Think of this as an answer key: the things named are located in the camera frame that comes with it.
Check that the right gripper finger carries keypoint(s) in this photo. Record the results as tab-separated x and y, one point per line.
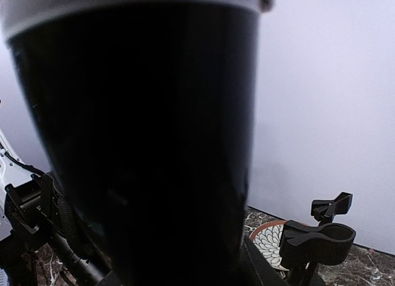
255	269

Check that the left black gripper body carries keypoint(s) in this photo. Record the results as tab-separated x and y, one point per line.
40	215

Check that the black stand of purple microphone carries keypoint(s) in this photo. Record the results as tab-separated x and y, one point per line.
303	247

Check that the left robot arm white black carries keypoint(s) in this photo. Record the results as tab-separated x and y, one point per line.
16	172

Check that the empty black microphone stand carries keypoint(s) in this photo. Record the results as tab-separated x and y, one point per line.
324	211

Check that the floral patterned bowl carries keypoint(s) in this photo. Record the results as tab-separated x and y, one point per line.
266	238

